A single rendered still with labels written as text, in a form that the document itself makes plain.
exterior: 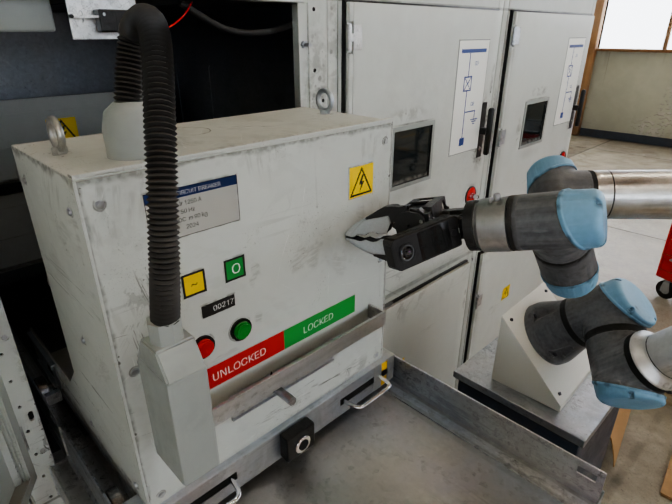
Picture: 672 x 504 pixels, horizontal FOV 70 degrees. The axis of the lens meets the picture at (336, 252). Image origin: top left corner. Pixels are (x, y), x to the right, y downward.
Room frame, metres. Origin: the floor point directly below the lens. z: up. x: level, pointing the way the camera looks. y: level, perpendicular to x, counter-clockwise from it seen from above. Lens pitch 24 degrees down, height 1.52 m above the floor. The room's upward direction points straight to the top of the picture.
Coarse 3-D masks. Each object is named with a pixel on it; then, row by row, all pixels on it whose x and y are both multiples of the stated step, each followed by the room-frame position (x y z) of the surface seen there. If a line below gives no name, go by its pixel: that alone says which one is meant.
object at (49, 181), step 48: (48, 144) 0.61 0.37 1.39; (96, 144) 0.61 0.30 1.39; (192, 144) 0.61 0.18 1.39; (240, 144) 0.60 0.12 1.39; (48, 192) 0.52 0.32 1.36; (48, 240) 0.57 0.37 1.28; (96, 288) 0.46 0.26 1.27; (96, 336) 0.49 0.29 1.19; (96, 384) 0.53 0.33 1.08; (96, 432) 0.58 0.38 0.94
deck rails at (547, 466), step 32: (384, 384) 0.80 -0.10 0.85; (416, 384) 0.77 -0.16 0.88; (448, 416) 0.71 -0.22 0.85; (480, 416) 0.67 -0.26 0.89; (480, 448) 0.63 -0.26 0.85; (512, 448) 0.62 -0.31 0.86; (544, 448) 0.59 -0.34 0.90; (96, 480) 0.51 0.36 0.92; (544, 480) 0.57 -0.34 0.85; (576, 480) 0.55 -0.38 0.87
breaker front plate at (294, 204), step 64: (384, 128) 0.78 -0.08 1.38; (128, 192) 0.49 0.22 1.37; (256, 192) 0.60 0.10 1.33; (320, 192) 0.68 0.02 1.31; (384, 192) 0.79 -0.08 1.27; (128, 256) 0.48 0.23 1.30; (192, 256) 0.53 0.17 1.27; (256, 256) 0.60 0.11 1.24; (320, 256) 0.68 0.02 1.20; (128, 320) 0.47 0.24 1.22; (192, 320) 0.52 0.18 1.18; (256, 320) 0.59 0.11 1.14; (128, 384) 0.46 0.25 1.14; (320, 384) 0.68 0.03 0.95
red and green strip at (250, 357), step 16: (336, 304) 0.71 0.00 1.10; (352, 304) 0.73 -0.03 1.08; (304, 320) 0.65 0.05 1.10; (320, 320) 0.68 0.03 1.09; (336, 320) 0.71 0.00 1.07; (272, 336) 0.61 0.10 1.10; (288, 336) 0.63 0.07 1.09; (304, 336) 0.65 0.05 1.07; (240, 352) 0.57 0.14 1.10; (256, 352) 0.59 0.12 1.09; (272, 352) 0.61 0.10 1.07; (224, 368) 0.55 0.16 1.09; (240, 368) 0.57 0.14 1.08
